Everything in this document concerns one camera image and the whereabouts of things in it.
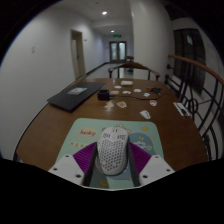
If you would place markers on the small white box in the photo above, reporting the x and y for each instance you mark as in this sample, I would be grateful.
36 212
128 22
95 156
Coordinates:
126 83

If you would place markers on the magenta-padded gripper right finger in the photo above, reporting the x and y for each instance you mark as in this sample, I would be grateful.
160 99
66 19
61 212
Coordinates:
141 159

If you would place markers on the closed black laptop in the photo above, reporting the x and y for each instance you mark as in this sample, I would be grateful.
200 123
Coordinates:
75 97

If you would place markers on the white perforated computer mouse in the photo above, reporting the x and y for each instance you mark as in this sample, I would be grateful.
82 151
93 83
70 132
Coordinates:
112 150

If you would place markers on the teal printed mouse pad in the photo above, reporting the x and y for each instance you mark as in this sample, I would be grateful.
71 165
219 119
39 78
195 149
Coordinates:
83 133

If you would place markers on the small white sticker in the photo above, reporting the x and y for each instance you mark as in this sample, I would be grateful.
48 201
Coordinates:
153 103
137 90
145 114
146 94
126 92
117 87

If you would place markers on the curved-back wooden chair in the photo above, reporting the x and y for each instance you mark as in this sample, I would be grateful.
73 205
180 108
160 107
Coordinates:
133 65

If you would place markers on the glass double door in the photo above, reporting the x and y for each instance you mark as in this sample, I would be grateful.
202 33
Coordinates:
118 52

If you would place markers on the hallway side door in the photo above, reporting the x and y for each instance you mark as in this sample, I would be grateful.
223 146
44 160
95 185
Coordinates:
77 53

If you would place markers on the small black box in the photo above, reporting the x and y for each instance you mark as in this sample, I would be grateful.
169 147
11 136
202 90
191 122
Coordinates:
103 94

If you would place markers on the dark framed window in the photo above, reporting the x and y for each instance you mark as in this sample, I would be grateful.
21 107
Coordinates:
188 46

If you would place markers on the small tan sticker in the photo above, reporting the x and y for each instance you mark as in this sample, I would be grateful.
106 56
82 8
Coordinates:
109 105
115 92
121 104

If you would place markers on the distant wooden chair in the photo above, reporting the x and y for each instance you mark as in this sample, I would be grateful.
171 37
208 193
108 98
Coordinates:
129 58

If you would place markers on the green exit sign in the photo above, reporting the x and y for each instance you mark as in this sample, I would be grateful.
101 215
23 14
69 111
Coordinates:
116 35

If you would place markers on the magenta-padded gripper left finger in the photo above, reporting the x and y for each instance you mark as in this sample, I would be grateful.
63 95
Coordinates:
85 158

